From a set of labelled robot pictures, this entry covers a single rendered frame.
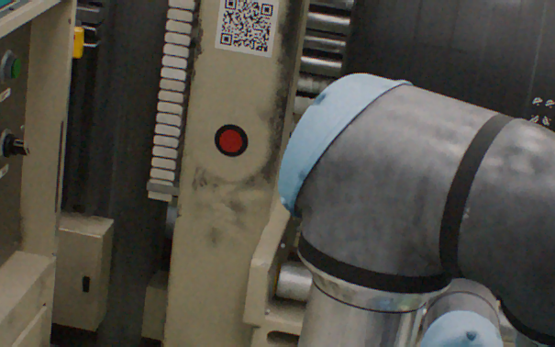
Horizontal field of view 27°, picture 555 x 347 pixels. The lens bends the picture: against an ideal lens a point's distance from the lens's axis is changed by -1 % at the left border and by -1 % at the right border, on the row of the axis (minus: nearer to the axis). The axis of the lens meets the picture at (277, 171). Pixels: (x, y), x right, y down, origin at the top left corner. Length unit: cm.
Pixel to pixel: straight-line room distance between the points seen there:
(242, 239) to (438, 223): 85
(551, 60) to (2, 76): 62
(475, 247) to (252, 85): 80
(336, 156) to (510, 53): 55
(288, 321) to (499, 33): 48
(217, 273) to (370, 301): 82
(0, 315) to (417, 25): 59
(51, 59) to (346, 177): 72
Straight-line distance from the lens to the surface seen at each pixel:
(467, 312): 110
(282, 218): 162
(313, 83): 194
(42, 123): 149
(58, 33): 145
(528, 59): 132
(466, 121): 79
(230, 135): 155
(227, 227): 160
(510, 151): 77
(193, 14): 154
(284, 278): 153
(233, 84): 153
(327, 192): 81
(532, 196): 76
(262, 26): 150
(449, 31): 131
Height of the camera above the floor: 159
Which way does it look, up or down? 21 degrees down
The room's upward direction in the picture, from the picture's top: 8 degrees clockwise
